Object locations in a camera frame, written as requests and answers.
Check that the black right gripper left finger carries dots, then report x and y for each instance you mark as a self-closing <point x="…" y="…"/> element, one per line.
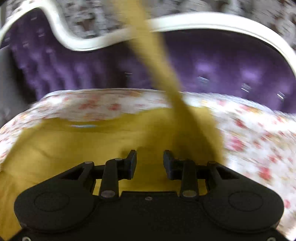
<point x="115" y="170"/>

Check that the purple tufted white-framed headboard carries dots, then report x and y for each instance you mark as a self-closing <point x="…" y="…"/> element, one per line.
<point x="207" y="61"/>

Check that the grey satin pillow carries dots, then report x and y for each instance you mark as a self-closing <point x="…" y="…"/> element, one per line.
<point x="16" y="96"/>

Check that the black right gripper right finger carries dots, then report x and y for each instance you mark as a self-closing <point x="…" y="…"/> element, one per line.
<point x="183" y="170"/>

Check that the floral quilted bedspread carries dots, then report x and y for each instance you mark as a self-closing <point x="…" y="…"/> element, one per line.
<point x="257" y="142"/>

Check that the mustard yellow knit sweater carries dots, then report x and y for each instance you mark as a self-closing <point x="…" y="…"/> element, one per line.
<point x="56" y="145"/>

